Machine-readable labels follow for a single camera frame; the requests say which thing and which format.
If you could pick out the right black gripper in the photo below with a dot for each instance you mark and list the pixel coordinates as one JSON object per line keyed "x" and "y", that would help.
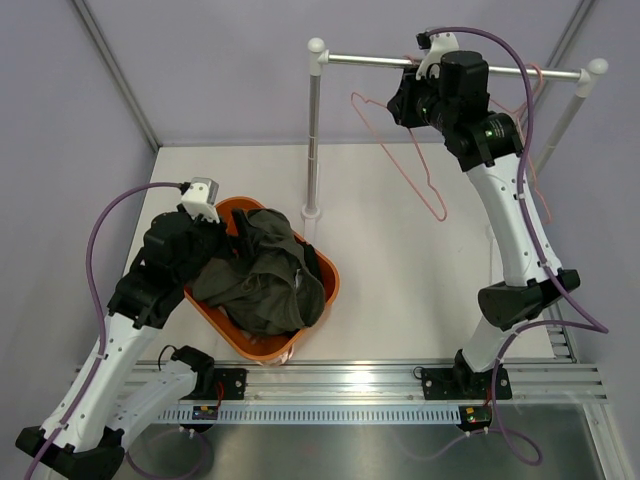
{"x": 400, "y": 106}

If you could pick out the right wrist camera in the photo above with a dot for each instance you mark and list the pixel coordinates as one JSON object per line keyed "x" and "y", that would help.
{"x": 435, "y": 46}

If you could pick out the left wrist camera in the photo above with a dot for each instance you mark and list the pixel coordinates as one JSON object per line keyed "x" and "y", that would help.
{"x": 198, "y": 198}

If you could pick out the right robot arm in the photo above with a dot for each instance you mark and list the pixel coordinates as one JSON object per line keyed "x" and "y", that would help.
{"x": 452, "y": 98}

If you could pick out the orange plastic laundry basket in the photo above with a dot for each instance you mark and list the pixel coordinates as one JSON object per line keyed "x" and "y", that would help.
{"x": 261, "y": 349}

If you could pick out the olive green shorts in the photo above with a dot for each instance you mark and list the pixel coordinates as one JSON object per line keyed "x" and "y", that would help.
{"x": 261, "y": 295}

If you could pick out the white slotted cable duct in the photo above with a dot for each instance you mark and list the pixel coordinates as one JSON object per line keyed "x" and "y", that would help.
{"x": 422, "y": 414}

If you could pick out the black shorts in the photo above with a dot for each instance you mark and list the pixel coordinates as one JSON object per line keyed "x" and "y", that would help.
{"x": 308, "y": 262}

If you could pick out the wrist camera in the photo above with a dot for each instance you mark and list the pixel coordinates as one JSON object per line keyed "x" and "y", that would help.
{"x": 435, "y": 46}
{"x": 198, "y": 198}

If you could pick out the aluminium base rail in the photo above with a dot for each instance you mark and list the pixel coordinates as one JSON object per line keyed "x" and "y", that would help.
{"x": 375, "y": 382}

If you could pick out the white metal clothes rack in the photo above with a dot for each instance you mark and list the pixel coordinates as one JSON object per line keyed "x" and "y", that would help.
{"x": 320, "y": 56}

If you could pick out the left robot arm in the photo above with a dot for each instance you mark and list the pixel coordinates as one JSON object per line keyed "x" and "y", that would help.
{"x": 89, "y": 433}

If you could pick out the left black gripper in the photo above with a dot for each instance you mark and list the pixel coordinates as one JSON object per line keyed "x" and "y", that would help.
{"x": 245, "y": 236}

